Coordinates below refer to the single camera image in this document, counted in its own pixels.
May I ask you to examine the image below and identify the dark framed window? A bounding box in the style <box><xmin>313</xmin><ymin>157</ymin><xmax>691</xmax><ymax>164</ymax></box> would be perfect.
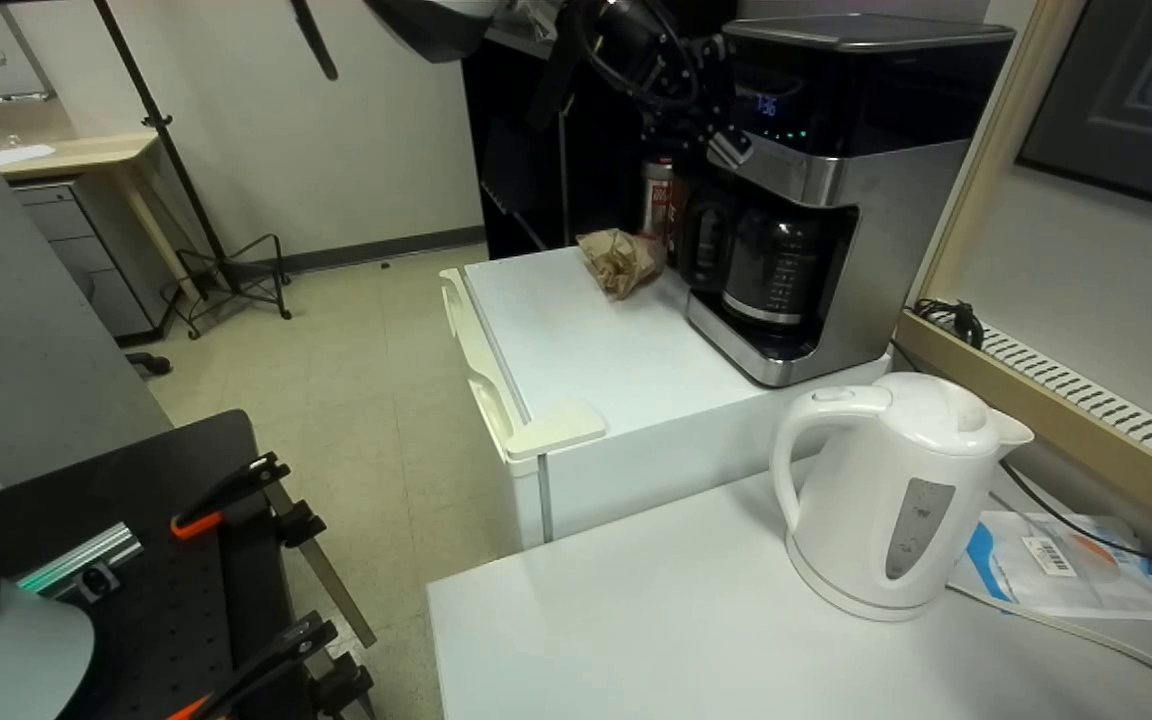
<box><xmin>1022</xmin><ymin>0</ymin><xmax>1152</xmax><ymax>201</ymax></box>

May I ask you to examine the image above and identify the glass coffee carafe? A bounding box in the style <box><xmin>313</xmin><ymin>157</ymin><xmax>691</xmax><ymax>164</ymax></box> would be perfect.
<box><xmin>689</xmin><ymin>201</ymin><xmax>829</xmax><ymax>329</ymax></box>

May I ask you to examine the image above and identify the white electric kettle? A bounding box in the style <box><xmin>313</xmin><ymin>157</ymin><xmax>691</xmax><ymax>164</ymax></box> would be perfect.
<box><xmin>767</xmin><ymin>370</ymin><xmax>1031</xmax><ymax>620</ymax></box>

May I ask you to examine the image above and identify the grey panel partition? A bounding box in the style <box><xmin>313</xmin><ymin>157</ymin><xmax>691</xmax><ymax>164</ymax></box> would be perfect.
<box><xmin>0</xmin><ymin>175</ymin><xmax>170</xmax><ymax>489</ymax></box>

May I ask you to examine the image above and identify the grey kettle power cable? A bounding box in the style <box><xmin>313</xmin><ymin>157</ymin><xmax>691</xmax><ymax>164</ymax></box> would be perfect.
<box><xmin>946</xmin><ymin>578</ymin><xmax>1152</xmax><ymax>720</ymax></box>

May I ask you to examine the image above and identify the black shelving unit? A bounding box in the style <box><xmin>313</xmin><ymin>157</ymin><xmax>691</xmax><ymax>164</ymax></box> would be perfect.
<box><xmin>448</xmin><ymin>24</ymin><xmax>739</xmax><ymax>265</ymax></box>

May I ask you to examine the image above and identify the white radiator vent grille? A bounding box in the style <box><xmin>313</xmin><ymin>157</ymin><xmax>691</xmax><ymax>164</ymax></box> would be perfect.
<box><xmin>982</xmin><ymin>329</ymin><xmax>1152</xmax><ymax>451</ymax></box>

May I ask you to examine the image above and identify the grey robot base dome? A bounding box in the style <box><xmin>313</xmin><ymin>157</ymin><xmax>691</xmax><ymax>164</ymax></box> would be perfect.
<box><xmin>0</xmin><ymin>587</ymin><xmax>98</xmax><ymax>720</ymax></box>

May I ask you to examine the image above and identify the black tripod stand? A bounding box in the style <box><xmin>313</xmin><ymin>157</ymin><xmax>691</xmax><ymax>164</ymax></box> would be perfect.
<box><xmin>91</xmin><ymin>0</ymin><xmax>292</xmax><ymax>338</ymax></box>

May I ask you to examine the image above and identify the black breadboard table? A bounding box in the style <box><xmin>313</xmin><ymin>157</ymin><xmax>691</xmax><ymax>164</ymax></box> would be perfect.
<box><xmin>0</xmin><ymin>412</ymin><xmax>348</xmax><ymax>720</ymax></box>

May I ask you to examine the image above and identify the plastic bag with papers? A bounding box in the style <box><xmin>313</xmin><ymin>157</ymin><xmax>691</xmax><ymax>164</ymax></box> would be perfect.
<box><xmin>965</xmin><ymin>510</ymin><xmax>1152</xmax><ymax>620</ymax></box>

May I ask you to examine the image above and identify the white mini fridge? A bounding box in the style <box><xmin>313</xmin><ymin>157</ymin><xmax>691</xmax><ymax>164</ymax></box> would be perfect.
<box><xmin>442</xmin><ymin>248</ymin><xmax>889</xmax><ymax>549</ymax></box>

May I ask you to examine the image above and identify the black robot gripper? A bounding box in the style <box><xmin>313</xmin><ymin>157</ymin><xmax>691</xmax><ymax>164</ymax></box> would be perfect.
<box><xmin>568</xmin><ymin>0</ymin><xmax>709</xmax><ymax>146</ymax></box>

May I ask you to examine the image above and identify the black cable on ledge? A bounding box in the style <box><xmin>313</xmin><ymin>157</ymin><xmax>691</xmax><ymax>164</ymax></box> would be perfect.
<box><xmin>911</xmin><ymin>296</ymin><xmax>987</xmax><ymax>352</ymax></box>

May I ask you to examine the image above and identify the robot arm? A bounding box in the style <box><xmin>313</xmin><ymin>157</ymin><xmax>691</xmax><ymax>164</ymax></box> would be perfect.
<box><xmin>363</xmin><ymin>0</ymin><xmax>705</xmax><ymax>127</ymax></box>

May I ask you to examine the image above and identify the lower orange handled clamp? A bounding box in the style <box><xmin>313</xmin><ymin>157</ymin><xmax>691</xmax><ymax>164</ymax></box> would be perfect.
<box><xmin>170</xmin><ymin>611</ymin><xmax>373</xmax><ymax>720</ymax></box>

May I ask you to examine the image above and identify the orange handled clamp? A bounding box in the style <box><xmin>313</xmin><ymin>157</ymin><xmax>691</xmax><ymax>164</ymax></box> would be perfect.
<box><xmin>170</xmin><ymin>451</ymin><xmax>323</xmax><ymax>549</ymax></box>
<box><xmin>170</xmin><ymin>611</ymin><xmax>373</xmax><ymax>720</ymax></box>

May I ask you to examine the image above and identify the grey filing cabinet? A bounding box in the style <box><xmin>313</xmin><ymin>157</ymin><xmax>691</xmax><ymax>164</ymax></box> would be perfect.
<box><xmin>18</xmin><ymin>180</ymin><xmax>175</xmax><ymax>342</ymax></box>

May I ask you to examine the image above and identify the black silver coffee machine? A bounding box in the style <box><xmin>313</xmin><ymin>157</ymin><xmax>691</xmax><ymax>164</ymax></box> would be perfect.
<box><xmin>685</xmin><ymin>10</ymin><xmax>1012</xmax><ymax>387</ymax></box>

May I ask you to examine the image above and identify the upper orange handled clamp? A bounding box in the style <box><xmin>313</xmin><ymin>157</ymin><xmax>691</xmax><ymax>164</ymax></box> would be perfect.
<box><xmin>170</xmin><ymin>451</ymin><xmax>323</xmax><ymax>549</ymax></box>

